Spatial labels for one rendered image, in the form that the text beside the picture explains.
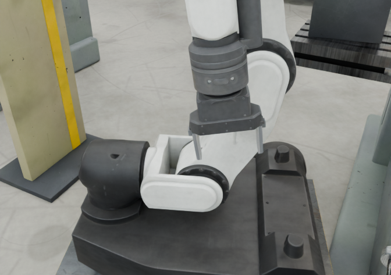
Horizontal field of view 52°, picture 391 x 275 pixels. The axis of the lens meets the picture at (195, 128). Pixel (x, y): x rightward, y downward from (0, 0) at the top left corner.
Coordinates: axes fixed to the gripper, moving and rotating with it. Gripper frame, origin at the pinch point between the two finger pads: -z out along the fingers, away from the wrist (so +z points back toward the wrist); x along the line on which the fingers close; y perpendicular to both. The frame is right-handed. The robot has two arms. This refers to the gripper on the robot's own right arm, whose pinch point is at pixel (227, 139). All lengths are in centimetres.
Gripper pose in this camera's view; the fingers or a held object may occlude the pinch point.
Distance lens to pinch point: 70.1
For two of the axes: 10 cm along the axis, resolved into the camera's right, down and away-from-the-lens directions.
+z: -1.4, -8.5, -5.1
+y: 0.1, -5.2, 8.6
